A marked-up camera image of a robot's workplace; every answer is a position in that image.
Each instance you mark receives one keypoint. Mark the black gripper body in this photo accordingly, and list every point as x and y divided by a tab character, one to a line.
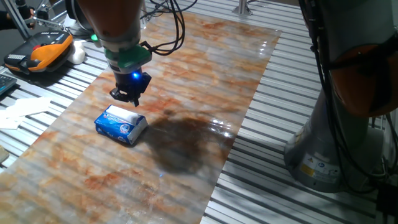
129	84

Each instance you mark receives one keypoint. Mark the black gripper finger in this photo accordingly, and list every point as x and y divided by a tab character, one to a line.
119	95
146	82

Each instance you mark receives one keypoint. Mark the dark sleeved forearm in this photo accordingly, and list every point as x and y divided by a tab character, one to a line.
7	21

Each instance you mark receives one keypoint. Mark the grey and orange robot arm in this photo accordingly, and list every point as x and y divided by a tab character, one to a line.
109	18

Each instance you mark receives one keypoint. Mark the operator hand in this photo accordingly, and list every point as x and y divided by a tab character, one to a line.
29	18

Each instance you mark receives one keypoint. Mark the blue tissue pack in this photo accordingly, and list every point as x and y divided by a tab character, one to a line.
113	127

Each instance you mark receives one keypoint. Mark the orange marble pattern mat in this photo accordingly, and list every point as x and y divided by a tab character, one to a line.
186	77

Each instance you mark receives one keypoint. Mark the white rounded object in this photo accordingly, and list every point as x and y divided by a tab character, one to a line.
77	53

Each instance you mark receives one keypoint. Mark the orange and black teach pendant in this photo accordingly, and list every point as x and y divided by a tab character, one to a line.
40	53

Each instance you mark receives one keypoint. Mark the white paper sheet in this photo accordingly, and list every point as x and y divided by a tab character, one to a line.
29	106
11	123

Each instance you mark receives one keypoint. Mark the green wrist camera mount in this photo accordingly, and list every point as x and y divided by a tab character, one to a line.
129	59

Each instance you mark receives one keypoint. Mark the aluminium post with foot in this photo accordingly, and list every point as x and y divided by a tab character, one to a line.
242	7

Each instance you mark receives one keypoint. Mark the grey aluminium frame beam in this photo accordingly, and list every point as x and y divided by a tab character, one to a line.
8	6

